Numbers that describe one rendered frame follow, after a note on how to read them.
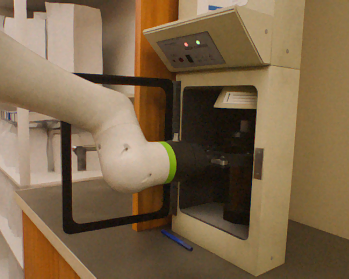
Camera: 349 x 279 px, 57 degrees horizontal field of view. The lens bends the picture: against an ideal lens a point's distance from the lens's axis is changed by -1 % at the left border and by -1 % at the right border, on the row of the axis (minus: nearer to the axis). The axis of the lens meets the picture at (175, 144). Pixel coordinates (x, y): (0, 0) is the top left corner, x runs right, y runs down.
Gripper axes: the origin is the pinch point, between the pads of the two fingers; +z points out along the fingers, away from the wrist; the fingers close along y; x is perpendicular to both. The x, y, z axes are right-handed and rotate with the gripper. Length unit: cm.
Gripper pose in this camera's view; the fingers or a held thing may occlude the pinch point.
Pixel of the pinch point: (243, 153)
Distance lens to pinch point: 89.0
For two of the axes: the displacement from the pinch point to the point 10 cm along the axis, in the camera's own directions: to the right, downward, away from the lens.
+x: -0.3, 9.9, 1.4
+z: 7.9, -0.6, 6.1
